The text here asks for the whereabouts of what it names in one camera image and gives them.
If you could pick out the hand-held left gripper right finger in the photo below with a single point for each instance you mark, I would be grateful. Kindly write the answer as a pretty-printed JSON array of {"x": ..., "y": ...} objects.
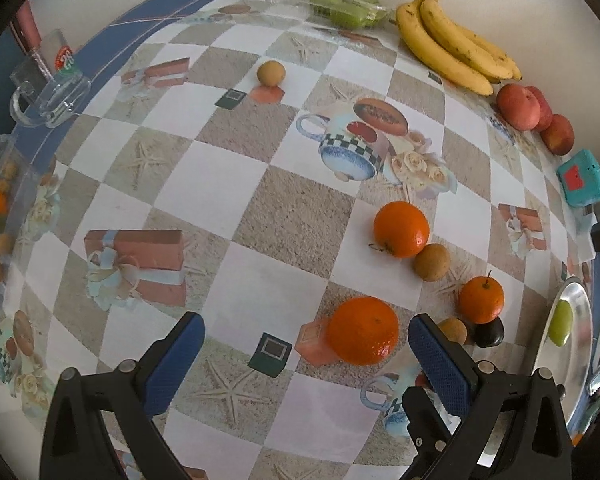
[{"x": 440, "y": 360}]

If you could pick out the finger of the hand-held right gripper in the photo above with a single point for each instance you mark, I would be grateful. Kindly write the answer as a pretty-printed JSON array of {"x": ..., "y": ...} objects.
[{"x": 420, "y": 425}]

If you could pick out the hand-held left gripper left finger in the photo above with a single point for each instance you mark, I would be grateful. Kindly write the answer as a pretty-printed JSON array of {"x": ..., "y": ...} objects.
[{"x": 172, "y": 360}]

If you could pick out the small orange with stem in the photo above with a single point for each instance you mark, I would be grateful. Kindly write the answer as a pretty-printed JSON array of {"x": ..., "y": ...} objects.
[{"x": 481, "y": 300}]

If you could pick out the large orange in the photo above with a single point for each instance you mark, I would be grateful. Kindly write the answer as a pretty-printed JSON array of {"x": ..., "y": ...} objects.
[{"x": 362, "y": 331}]

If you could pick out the orange with brown stem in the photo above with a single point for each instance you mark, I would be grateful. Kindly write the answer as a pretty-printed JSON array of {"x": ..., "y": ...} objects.
[{"x": 401, "y": 230}]

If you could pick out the silver metal plate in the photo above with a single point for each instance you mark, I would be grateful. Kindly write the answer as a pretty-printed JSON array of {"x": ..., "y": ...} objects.
[{"x": 577, "y": 355}]

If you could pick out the dark round fruit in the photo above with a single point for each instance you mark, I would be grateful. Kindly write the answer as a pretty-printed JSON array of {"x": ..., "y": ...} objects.
[{"x": 490, "y": 333}]

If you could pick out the green lime on plate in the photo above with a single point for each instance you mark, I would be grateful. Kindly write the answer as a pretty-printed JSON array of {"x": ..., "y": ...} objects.
[{"x": 561, "y": 322}]

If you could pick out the checkered printed tablecloth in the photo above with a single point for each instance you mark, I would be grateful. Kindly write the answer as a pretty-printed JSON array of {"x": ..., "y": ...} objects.
[{"x": 230, "y": 170}]

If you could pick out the clear plastic fruit container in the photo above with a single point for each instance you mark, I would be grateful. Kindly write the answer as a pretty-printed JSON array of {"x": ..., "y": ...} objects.
[{"x": 0, "y": 260}]

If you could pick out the teal box with red label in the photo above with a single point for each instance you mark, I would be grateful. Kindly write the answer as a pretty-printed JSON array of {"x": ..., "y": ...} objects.
[{"x": 582, "y": 177}]

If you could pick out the red apple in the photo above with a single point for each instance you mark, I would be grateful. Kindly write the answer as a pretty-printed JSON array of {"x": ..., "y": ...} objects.
[
  {"x": 557, "y": 134},
  {"x": 544, "y": 105},
  {"x": 517, "y": 107}
]

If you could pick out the clear glass mug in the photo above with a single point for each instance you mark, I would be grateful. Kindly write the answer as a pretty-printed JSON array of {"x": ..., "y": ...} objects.
[{"x": 50, "y": 87}]

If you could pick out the yellow banana bunch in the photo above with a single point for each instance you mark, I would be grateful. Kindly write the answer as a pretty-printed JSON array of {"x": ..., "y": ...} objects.
[{"x": 445, "y": 40}]

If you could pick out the pink stick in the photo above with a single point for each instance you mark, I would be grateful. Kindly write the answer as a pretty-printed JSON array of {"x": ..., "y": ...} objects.
[{"x": 32, "y": 35}]

